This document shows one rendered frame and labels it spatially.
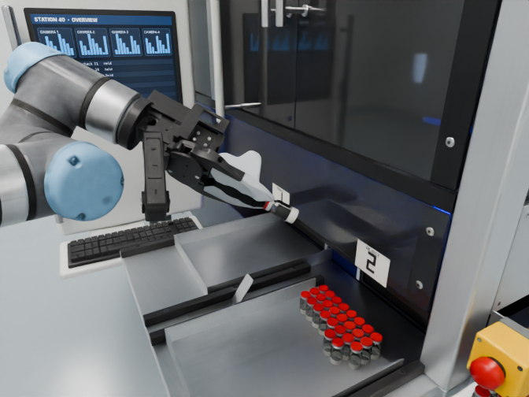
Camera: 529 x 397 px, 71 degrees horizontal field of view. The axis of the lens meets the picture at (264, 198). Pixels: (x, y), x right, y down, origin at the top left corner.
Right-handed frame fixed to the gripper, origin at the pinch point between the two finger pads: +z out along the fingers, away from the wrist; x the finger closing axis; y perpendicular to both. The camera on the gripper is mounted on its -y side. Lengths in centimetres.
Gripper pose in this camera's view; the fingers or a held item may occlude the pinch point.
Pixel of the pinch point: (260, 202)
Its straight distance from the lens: 50.6
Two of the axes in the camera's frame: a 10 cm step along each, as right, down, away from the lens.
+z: 8.8, 4.5, 1.1
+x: -3.1, 4.0, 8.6
